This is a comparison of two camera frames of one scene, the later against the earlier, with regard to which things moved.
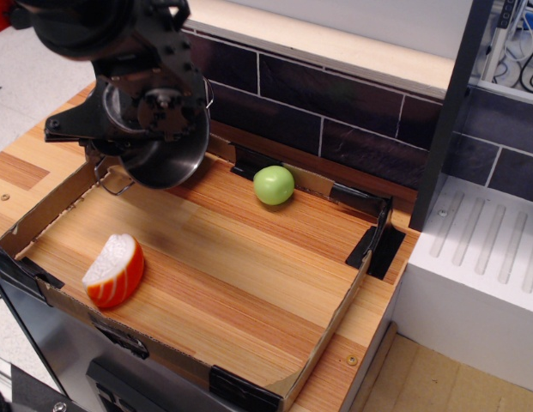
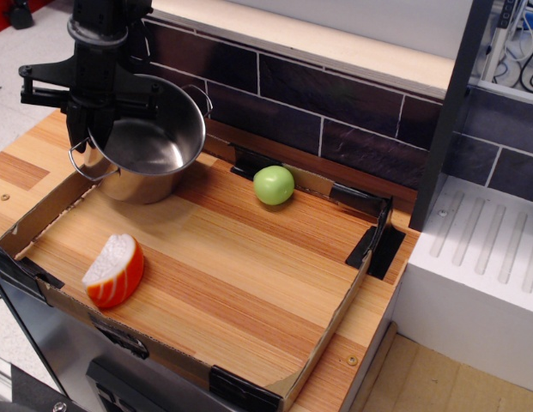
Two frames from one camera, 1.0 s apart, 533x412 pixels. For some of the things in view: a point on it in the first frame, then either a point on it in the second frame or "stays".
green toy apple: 274,184 stays
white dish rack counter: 472,284 stays
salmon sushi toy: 117,272 stays
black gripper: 159,94 → 91,76
